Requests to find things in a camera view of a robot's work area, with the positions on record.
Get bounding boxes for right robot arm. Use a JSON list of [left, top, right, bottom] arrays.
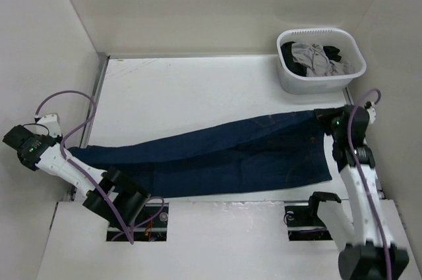
[[305, 102, 409, 279]]

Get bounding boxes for grey garment in basket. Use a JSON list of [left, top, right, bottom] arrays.
[[289, 42, 355, 78]]

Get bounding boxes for dark blue denim trousers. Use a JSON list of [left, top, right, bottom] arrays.
[[71, 111, 332, 198]]

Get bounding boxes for white plastic laundry basket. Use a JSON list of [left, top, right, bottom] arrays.
[[276, 28, 367, 95]]

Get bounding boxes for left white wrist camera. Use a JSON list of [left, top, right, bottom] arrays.
[[34, 113, 63, 138]]

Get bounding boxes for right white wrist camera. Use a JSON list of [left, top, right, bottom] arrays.
[[365, 101, 377, 125]]

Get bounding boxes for black garment in basket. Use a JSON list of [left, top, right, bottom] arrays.
[[281, 42, 345, 77]]

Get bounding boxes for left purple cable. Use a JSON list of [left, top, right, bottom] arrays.
[[34, 90, 165, 245]]

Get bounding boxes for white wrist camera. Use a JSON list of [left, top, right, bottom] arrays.
[[365, 101, 377, 125], [34, 113, 63, 138]]

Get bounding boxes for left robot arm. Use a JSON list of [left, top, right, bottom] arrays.
[[3, 125, 150, 229]]

